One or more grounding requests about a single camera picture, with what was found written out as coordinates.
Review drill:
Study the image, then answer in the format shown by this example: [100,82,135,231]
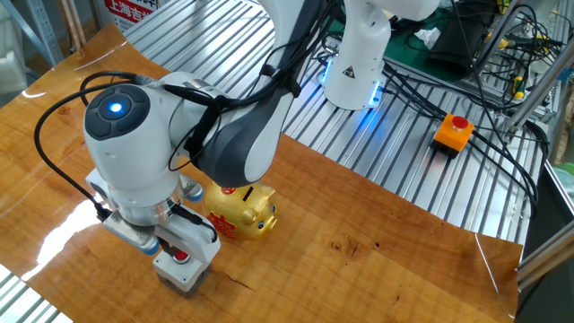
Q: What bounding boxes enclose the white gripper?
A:
[84,169,222,275]

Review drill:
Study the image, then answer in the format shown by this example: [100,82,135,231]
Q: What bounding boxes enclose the grey box red push button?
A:
[152,249,213,300]

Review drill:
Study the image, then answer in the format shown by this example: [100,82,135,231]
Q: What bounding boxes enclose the golden piggy bank red print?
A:
[204,181,279,241]

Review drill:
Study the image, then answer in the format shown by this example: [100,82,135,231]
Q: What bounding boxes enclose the glossy wood grain mat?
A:
[0,22,525,323]

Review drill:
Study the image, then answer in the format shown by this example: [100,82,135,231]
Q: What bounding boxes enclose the red white printed carton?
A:
[103,0,159,33]

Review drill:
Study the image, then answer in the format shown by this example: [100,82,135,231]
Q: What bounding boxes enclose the copper coloured poles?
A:
[56,0,87,54]

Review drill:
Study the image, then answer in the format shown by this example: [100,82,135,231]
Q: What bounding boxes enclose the grey perforated steel upright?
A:
[0,0,65,68]

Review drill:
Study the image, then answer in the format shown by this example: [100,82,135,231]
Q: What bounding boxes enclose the orange emergency stop box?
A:
[429,113,475,160]

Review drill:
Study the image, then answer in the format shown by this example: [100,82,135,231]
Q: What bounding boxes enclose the green work mat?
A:
[383,0,499,84]

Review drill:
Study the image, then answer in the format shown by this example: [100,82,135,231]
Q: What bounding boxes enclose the crumpled white paper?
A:
[413,26,443,50]

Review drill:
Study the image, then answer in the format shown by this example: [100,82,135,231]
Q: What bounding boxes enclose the black fabric pouch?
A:
[424,0,497,81]

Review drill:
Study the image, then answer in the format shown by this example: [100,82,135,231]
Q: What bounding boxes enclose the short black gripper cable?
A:
[169,203,219,244]

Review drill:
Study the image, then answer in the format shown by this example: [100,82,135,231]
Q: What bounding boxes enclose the silver wrist camera blue cap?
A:
[103,209,161,257]

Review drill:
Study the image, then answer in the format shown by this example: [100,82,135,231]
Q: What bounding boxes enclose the long black camera cable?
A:
[33,70,216,222]

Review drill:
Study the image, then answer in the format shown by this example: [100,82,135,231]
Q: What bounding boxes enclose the black cable bundle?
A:
[380,60,539,216]

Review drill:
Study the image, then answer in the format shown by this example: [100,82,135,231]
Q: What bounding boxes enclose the aluminium frame beam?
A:
[517,219,574,292]

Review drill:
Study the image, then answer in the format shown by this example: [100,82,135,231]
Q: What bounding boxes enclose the yellow handled tool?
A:
[510,74,526,100]

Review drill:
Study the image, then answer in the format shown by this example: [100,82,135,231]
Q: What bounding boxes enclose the thin aluminium frame post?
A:
[470,0,524,75]

